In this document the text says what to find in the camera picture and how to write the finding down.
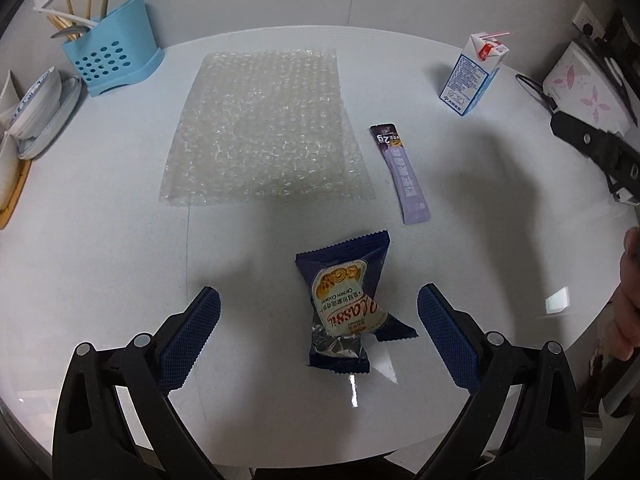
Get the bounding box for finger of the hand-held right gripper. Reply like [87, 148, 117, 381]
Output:
[550, 110, 636, 176]

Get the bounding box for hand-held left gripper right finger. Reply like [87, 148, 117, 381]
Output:
[415, 283, 586, 480]

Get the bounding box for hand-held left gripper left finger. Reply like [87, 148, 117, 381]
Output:
[52, 286, 226, 480]

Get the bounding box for dark blue cookie wrapper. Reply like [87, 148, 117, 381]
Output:
[294, 230, 419, 375]

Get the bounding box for person's right hand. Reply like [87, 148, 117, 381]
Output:
[607, 227, 640, 361]

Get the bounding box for white rice cooker pink flowers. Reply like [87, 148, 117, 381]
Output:
[542, 35, 640, 133]

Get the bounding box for blue and white milk carton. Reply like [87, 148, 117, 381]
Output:
[440, 30, 511, 117]

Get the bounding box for purple stick sachet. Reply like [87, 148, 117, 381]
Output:
[369, 122, 432, 225]

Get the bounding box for wooden board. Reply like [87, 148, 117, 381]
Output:
[0, 157, 32, 231]

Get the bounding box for bubble wrap sheet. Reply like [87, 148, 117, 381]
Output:
[159, 47, 377, 208]

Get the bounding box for large white plate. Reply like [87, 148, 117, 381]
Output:
[0, 130, 26, 213]

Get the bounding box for stacked white bowls and plates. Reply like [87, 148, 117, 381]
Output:
[17, 76, 83, 160]

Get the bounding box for white patterned bowl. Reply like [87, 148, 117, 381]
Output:
[9, 66, 63, 138]

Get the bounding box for blue perforated utensil holder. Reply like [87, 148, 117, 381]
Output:
[61, 0, 165, 98]

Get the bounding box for grey metal spoon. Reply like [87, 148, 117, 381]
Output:
[50, 24, 87, 41]

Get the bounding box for white spatula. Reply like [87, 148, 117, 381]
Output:
[33, 6, 99, 30]

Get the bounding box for black power cable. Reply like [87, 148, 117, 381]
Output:
[516, 74, 558, 113]

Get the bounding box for white wall outlet with plug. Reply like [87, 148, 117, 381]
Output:
[570, 2, 607, 36]

